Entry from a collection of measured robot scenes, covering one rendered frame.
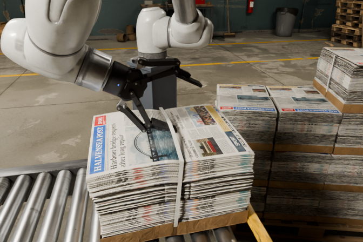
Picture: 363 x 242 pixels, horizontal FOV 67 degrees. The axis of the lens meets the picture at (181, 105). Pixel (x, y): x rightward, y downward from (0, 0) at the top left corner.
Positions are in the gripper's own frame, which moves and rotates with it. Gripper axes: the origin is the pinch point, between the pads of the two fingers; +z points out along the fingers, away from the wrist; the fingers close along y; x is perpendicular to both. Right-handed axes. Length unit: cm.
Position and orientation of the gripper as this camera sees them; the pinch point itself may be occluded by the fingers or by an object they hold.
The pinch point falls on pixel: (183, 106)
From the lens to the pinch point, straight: 69.6
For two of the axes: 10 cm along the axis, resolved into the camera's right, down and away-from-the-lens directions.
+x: 2.0, 4.0, -8.9
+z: 8.7, 3.5, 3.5
